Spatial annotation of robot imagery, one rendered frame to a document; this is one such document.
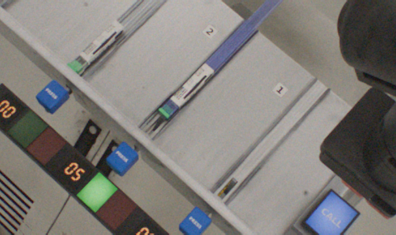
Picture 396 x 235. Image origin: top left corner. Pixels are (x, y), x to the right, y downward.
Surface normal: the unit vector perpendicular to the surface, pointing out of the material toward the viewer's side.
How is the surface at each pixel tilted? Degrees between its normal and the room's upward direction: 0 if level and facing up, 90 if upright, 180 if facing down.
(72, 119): 90
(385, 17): 73
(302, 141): 43
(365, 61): 129
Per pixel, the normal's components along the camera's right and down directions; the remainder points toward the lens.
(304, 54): 0.48, -0.70
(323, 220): 0.04, -0.31
